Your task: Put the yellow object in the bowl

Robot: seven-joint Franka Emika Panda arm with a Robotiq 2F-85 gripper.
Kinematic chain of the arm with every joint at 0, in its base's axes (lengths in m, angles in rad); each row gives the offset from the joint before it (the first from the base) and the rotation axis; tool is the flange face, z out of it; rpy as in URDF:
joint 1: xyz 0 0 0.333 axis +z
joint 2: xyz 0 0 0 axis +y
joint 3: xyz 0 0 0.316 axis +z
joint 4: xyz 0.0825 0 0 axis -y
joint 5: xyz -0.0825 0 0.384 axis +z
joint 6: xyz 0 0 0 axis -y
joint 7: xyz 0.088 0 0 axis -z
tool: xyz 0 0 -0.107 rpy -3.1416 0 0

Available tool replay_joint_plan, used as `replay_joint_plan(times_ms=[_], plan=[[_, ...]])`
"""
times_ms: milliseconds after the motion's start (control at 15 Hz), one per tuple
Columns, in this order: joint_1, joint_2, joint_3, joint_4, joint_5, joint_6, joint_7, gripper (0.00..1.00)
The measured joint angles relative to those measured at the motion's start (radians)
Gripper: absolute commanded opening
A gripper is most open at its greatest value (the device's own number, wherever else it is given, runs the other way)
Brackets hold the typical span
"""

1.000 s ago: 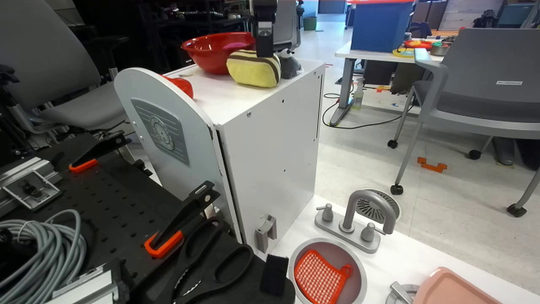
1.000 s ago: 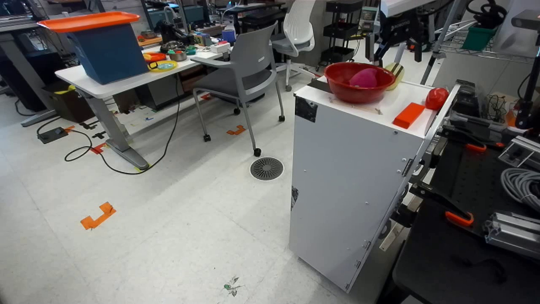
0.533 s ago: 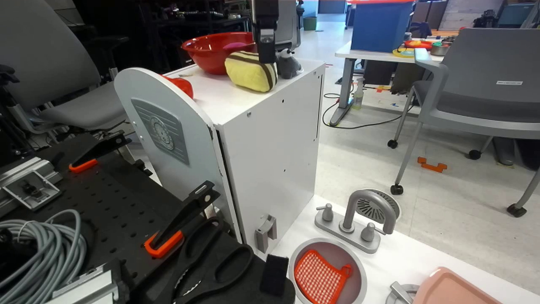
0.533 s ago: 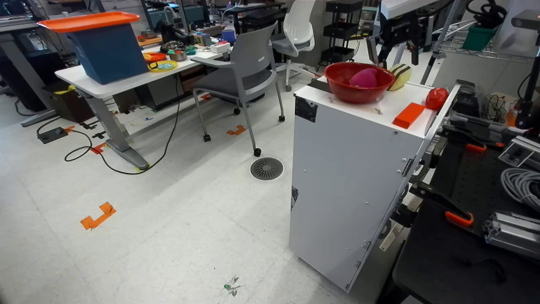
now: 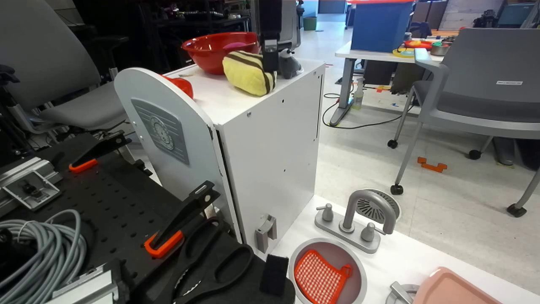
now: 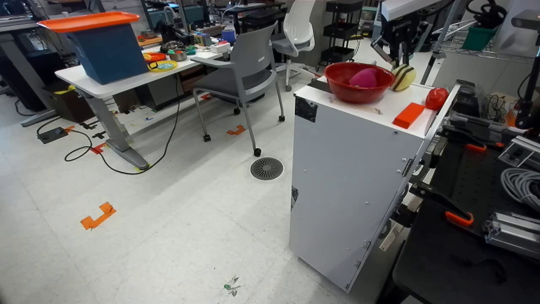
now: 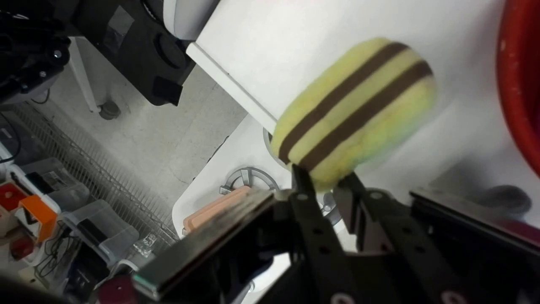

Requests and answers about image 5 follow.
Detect white desk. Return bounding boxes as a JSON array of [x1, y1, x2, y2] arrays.
[[327, 41, 451, 129]]

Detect black rectangular block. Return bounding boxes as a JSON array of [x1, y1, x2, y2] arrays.
[[257, 254, 289, 300]]

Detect aluminium extrusion bar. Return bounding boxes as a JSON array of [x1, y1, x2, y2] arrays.
[[46, 263, 121, 304], [0, 156, 52, 188]]

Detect grey plush mouse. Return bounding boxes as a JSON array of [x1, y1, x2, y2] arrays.
[[276, 50, 303, 82]]

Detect grey toy faucet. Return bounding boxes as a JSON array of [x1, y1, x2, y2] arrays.
[[311, 188, 401, 256]]

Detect computer monitor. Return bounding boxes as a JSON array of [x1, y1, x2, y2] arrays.
[[495, 2, 536, 29]]

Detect red plastic bowl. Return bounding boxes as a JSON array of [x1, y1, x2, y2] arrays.
[[180, 31, 261, 77]]

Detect yellow striped plush sponge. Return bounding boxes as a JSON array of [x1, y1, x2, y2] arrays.
[[220, 50, 278, 99]]

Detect blue storage bin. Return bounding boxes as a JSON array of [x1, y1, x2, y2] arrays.
[[349, 0, 416, 55]]

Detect white toy kitchen cabinet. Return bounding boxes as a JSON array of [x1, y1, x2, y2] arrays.
[[112, 56, 328, 263]]

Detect orange toy strainer basket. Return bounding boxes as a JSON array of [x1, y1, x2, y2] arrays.
[[291, 249, 354, 304]]

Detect pink toy tray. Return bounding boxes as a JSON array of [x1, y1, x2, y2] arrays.
[[411, 266, 504, 304]]

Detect black scissors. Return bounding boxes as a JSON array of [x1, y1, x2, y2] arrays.
[[166, 222, 256, 304]]

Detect red toy pepper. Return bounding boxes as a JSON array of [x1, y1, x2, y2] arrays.
[[165, 75, 195, 100]]

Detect small orange floor tape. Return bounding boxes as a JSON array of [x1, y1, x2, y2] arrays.
[[414, 156, 450, 175]]

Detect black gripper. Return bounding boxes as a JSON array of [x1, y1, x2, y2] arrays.
[[256, 0, 284, 75]]

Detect grey mounting plate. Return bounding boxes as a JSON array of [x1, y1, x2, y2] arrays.
[[0, 168, 62, 214]]

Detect grey cable coil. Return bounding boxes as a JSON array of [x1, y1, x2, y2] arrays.
[[0, 208, 89, 304]]

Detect grey office chair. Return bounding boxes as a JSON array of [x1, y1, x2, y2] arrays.
[[386, 28, 540, 219], [0, 0, 131, 134]]

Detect white toy sink counter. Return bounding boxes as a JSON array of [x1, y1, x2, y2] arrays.
[[268, 193, 540, 304]]

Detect black floor cable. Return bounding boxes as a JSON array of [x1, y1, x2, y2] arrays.
[[320, 92, 406, 132]]

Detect black clamp orange handle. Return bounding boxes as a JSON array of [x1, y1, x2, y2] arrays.
[[141, 180, 220, 261], [67, 131, 133, 176]]

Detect pink plush radish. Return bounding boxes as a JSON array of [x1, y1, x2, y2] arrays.
[[220, 40, 249, 51]]

